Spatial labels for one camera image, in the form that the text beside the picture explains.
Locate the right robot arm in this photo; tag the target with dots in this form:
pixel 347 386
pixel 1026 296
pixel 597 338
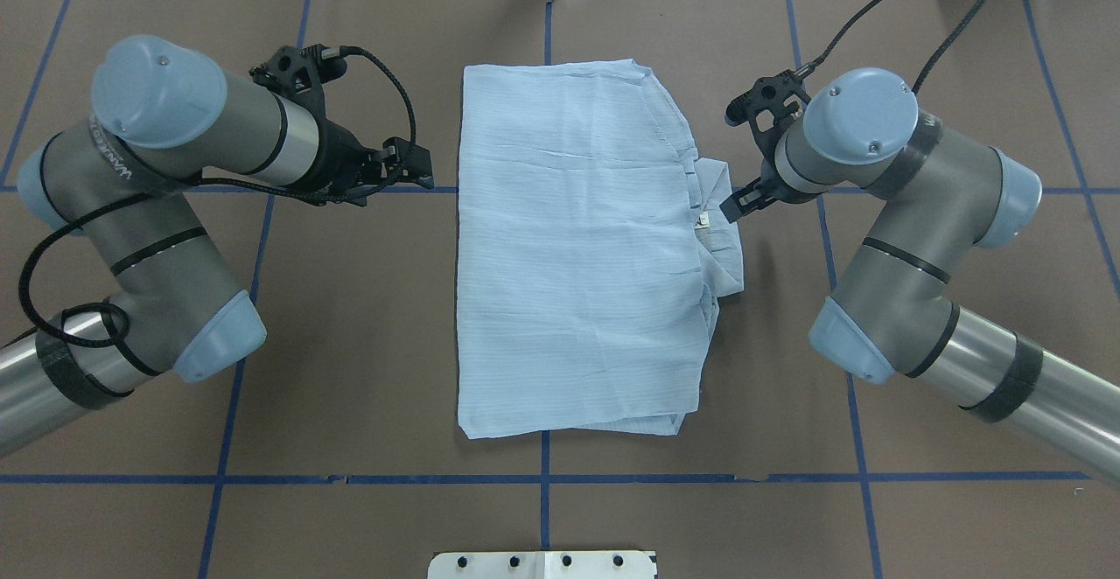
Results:
pixel 943 194

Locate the light blue striped shirt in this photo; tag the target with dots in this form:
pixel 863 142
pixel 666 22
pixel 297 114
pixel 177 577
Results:
pixel 592 254

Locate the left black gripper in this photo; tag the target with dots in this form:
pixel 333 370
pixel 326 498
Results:
pixel 338 152

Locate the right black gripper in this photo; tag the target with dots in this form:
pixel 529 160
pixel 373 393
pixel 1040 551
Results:
pixel 754 198

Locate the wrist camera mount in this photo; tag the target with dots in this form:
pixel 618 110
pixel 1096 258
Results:
pixel 299 74
pixel 770 108

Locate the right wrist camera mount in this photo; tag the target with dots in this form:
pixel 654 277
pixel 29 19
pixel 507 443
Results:
pixel 770 108

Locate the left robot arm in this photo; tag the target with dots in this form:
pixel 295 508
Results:
pixel 166 119

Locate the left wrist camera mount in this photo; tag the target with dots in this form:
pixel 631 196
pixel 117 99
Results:
pixel 299 74

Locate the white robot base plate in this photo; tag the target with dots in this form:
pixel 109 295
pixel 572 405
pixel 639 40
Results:
pixel 545 564

